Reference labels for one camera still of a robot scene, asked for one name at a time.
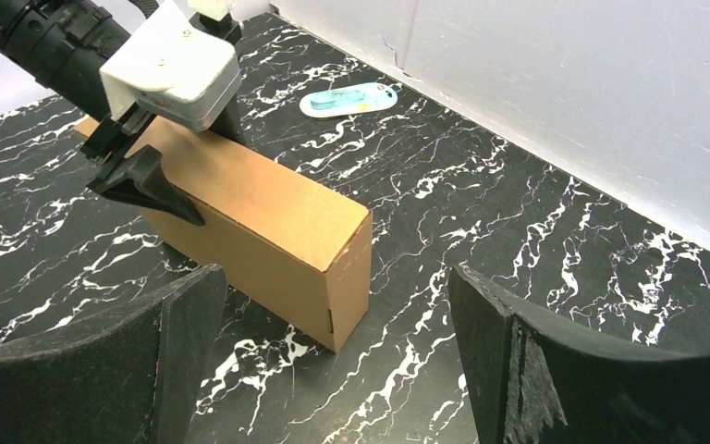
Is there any teal white packaged item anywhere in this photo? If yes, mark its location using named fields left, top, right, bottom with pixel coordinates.
left=299, top=82, right=398, bottom=119

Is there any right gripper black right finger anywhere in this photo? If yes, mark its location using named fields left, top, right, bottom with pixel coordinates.
left=447, top=265, right=710, bottom=443

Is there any brown cardboard box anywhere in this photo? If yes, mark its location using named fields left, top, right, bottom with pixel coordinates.
left=74, top=115, right=374, bottom=354

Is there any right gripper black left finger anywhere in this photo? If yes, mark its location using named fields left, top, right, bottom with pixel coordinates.
left=0, top=265, right=227, bottom=443

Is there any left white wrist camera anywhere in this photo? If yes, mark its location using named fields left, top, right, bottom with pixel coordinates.
left=99, top=1, right=241, bottom=131

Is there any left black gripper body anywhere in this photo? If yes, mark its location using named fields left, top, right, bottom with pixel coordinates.
left=0, top=0, right=166, bottom=167

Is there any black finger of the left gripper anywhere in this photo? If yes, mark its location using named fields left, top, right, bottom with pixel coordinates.
left=87, top=144, right=205, bottom=227
left=209, top=97, right=246, bottom=145

